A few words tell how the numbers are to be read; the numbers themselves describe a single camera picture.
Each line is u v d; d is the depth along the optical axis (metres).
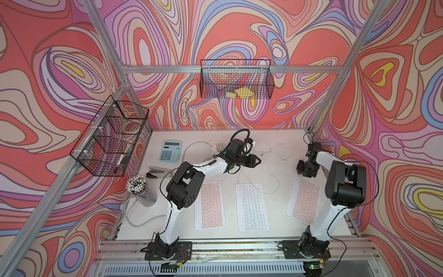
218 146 1.03
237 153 0.78
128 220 0.82
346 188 0.51
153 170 0.98
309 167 0.84
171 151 1.05
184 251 0.72
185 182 0.58
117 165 0.72
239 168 0.84
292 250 0.72
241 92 0.91
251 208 0.84
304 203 0.87
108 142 0.77
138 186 0.74
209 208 0.86
